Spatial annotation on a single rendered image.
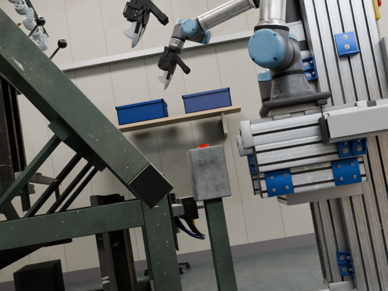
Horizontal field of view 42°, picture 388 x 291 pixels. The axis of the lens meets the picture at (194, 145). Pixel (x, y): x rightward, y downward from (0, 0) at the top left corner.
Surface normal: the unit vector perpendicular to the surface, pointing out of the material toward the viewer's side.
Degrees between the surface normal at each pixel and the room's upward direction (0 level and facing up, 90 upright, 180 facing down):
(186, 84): 90
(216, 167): 90
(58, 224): 90
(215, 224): 90
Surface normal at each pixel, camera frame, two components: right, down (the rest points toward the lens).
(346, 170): -0.07, -0.07
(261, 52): -0.48, 0.14
